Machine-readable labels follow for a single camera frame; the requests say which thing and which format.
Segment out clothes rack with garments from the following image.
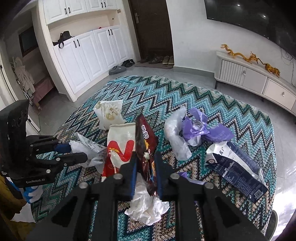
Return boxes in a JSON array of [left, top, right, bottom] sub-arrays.
[[11, 57, 36, 106]]

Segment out golden dragon figurine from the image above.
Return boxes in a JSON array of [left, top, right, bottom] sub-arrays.
[[220, 44, 259, 63]]

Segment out white tv cabinet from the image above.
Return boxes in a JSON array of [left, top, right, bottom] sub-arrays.
[[214, 51, 295, 115]]

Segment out wall mounted black television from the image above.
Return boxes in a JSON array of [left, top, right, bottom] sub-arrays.
[[204, 0, 295, 57]]

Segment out dark brown snack bag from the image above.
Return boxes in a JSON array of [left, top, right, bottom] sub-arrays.
[[135, 113, 158, 196]]

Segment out white green printed plastic bag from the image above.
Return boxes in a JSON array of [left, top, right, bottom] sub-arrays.
[[69, 132, 107, 174]]

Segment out dark brown entrance door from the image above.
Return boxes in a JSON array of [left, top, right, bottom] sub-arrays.
[[128, 0, 173, 59]]

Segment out television cables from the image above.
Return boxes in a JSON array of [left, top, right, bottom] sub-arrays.
[[279, 47, 296, 68]]

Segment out golden tiger figurine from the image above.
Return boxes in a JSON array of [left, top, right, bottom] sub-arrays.
[[264, 63, 280, 78]]

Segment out purple plastic wrapper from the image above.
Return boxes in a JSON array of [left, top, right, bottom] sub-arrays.
[[182, 108, 234, 147]]

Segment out dark blue white package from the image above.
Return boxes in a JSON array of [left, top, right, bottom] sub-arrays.
[[205, 141, 267, 203]]

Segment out white tissue bag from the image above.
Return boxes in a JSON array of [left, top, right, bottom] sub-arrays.
[[125, 173, 170, 226]]

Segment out round trash bin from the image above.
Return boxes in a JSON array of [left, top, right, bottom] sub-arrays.
[[265, 210, 278, 241]]

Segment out brown sandals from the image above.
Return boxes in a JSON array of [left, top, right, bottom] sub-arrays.
[[140, 55, 164, 64]]

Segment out white shoe cabinet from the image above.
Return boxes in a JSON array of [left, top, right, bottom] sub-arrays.
[[32, 1, 137, 102]]

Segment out red white paper bag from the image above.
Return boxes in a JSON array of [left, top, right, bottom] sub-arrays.
[[101, 123, 136, 182]]

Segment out left hand blue white glove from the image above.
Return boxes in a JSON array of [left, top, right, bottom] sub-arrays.
[[5, 177, 43, 204]]

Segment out grey door mat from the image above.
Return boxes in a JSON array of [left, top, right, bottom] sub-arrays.
[[134, 62, 173, 69]]

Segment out black shoes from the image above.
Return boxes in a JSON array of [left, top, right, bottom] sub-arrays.
[[121, 59, 135, 68]]

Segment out translucent white plastic bag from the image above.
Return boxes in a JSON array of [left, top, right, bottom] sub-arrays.
[[164, 106, 192, 161]]

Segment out grey slipper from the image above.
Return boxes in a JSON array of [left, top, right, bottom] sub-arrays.
[[109, 65, 127, 75]]

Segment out yellow sleeve forearm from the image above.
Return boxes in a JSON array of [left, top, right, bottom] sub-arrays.
[[1, 176, 36, 240]]

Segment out black handbag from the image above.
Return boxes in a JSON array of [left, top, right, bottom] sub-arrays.
[[53, 31, 73, 49]]

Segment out tan shoes pair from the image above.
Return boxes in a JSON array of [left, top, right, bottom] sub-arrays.
[[162, 55, 174, 66]]

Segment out white gold printed bag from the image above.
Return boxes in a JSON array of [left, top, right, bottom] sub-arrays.
[[93, 100, 125, 131]]

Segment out zigzag knitted table cloth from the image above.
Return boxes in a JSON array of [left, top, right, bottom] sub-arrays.
[[31, 76, 276, 240]]

